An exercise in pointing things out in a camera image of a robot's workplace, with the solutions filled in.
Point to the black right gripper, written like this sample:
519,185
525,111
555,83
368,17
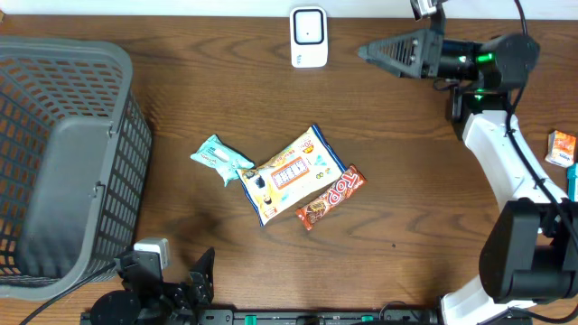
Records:
428,50

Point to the small orange snack box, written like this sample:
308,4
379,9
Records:
560,149

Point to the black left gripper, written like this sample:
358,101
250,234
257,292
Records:
201,279

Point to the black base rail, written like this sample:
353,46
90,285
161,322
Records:
229,317

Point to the red chocolate bar wrapper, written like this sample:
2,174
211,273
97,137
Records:
342,189

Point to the white barcode scanner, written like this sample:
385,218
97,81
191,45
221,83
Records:
309,37

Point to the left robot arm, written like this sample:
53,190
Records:
117,308

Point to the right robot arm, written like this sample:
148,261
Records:
530,256

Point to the light green tissue pack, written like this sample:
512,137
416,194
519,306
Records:
223,159

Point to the teal mouthwash bottle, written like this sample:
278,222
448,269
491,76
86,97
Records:
572,177

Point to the grey plastic shopping basket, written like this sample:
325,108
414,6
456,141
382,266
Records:
75,149

